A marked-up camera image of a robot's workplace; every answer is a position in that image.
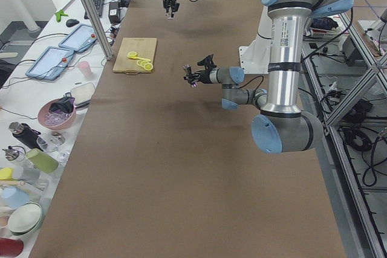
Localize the light blue cup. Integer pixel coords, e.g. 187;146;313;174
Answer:
1;186;30;210

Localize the pink bowl with ice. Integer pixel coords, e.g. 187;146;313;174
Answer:
37;98;76;131

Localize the small glass measuring cup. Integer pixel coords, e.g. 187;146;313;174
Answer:
165;11;174;19

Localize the black power adapter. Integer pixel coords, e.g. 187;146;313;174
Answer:
108;1;121;24

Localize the black keyboard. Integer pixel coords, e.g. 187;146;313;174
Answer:
83;0;105;20

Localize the teach pendant tablet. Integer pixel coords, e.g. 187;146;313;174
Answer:
25;47;74;81
58;24;97;53

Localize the steel double jigger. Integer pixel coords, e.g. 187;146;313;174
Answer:
183;65;197;88

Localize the aluminium frame post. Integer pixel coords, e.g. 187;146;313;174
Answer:
81;0;113;60

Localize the far teach pendant tablet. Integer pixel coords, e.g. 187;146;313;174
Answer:
58;24;97;53

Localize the pink plastic cup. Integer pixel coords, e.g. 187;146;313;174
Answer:
77;61;93;77

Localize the green plastic clamp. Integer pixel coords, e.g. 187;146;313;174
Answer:
54;10;68;22

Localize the white lidded box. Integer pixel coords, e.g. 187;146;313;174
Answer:
70;82;96;109

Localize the green plastic cup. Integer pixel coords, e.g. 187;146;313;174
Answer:
26;148;59;173

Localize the yellow cup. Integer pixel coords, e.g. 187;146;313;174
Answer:
0;167;13;181

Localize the lemon slice on fork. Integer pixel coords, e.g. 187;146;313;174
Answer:
127;51;138;59

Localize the red container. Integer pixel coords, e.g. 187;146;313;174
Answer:
0;237;24;257

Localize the black bottle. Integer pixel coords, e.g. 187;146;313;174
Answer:
8;121;42;150

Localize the near teach pendant tablet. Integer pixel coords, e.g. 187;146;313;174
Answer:
25;47;74;81

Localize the black computer mouse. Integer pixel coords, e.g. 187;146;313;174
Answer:
65;19;79;28

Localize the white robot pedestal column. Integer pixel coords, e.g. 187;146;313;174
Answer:
257;6;272;47

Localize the white green bowl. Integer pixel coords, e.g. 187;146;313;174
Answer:
7;202;44;236

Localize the wooden cutting board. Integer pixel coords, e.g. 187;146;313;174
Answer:
112;37;157;74

